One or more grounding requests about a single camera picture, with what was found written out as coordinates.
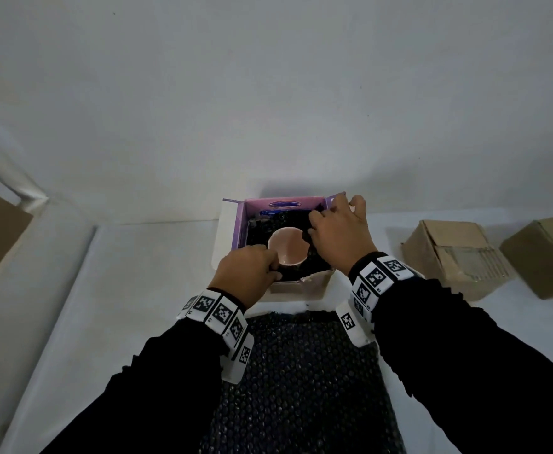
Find purple and white carton box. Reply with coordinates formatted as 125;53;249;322
211;192;349;318

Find pink ceramic cup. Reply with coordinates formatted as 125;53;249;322
267;226;309;268

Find person's right hand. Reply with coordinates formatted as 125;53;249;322
308;193;378;276

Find flat black bubble wrap sheet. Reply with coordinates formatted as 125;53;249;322
199;310;407;454

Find person's left hand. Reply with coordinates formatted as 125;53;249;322
209;244;283;311

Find person's left forearm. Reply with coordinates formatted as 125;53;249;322
40;289;248;454

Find brown cardboard box with tape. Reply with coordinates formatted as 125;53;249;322
401;219;514;301

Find plain brown cardboard box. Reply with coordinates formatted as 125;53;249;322
499;214;553;300

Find person's right forearm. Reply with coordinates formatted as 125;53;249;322
349;253;553;454

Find marker wristband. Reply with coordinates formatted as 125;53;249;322
335;253;417;348
176;288;256;386

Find left marker wristband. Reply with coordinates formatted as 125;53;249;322
176;288;256;386

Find right marker wristband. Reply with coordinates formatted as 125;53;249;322
335;253;417;348

